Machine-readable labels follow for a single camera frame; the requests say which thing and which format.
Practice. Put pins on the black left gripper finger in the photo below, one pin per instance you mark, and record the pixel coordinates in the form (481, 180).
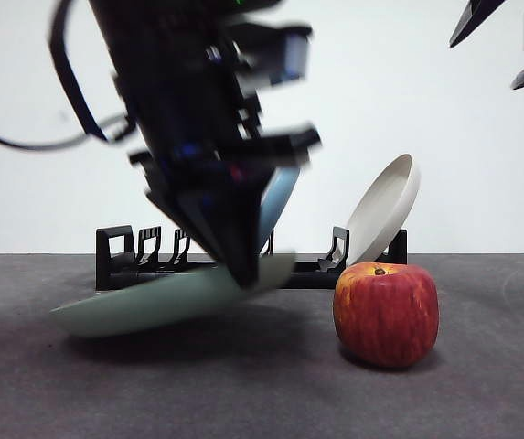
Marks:
(184, 219)
(234, 228)

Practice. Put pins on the green plate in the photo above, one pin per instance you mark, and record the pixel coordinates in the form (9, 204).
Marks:
(129, 315)

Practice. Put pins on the red apple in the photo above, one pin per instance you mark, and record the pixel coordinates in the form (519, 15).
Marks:
(385, 315)

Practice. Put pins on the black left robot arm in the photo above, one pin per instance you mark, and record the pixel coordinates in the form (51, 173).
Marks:
(174, 91)

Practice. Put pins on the blue plate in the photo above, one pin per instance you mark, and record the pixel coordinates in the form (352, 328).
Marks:
(276, 206)

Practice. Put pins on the black plate rack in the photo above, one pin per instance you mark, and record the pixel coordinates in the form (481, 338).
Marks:
(115, 280)

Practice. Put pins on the beige plate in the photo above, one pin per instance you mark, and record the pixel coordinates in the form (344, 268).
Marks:
(382, 215)

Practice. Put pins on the pale grey camera box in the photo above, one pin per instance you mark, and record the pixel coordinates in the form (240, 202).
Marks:
(289, 52)

